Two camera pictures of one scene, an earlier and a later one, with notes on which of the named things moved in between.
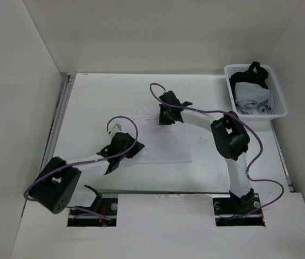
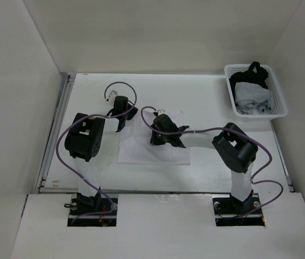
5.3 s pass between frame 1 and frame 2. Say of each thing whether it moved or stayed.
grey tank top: stayed
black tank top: stayed
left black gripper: moved
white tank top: stayed
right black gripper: moved
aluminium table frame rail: stayed
